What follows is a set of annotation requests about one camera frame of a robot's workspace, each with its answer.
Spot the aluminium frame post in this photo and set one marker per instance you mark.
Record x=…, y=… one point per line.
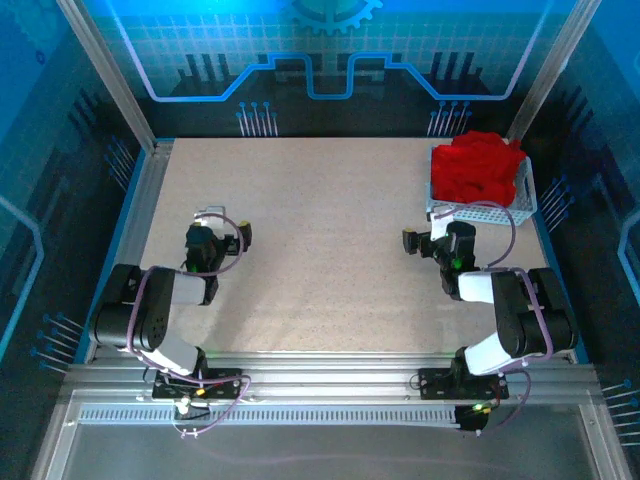
x=550, y=70
x=107, y=75

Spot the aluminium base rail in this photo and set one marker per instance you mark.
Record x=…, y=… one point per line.
x=325, y=375

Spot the aluminium table side rail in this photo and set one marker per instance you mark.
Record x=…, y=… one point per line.
x=147, y=200

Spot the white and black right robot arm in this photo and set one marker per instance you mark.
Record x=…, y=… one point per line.
x=525, y=320

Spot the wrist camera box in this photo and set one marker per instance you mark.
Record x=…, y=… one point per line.
x=212, y=212
x=436, y=220

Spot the pale perforated plastic basket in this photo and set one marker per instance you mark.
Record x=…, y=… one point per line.
x=480, y=216

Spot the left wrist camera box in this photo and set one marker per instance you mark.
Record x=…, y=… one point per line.
x=212, y=212

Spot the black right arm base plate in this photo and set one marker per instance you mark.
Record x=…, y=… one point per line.
x=432, y=384

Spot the red t-shirt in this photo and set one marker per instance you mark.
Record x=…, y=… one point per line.
x=475, y=170

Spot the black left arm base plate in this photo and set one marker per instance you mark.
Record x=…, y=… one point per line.
x=225, y=382

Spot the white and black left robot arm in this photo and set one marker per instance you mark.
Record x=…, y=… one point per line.
x=150, y=310

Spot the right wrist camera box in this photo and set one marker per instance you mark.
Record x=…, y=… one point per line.
x=436, y=220

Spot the blue table side trim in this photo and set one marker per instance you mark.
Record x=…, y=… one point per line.
x=129, y=200

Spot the grey metal panel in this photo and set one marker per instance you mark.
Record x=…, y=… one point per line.
x=325, y=450

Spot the black controller box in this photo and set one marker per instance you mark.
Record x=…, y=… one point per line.
x=470, y=420

